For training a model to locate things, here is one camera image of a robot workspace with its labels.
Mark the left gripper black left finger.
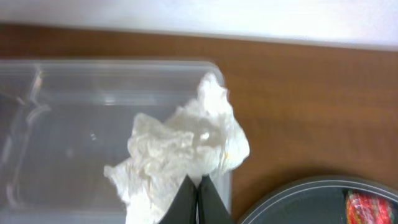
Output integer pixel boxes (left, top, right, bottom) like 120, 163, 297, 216
159, 175, 197, 224

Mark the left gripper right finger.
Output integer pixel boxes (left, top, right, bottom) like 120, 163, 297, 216
198, 175, 234, 224

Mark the white napkin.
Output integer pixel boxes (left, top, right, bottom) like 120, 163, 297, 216
104, 73, 250, 224

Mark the red snack wrapper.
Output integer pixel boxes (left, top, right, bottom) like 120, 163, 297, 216
346, 191, 395, 224

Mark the round black serving tray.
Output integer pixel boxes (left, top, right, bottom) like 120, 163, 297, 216
239, 176, 397, 224

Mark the clear plastic bin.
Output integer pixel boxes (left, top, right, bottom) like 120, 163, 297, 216
1, 60, 224, 223

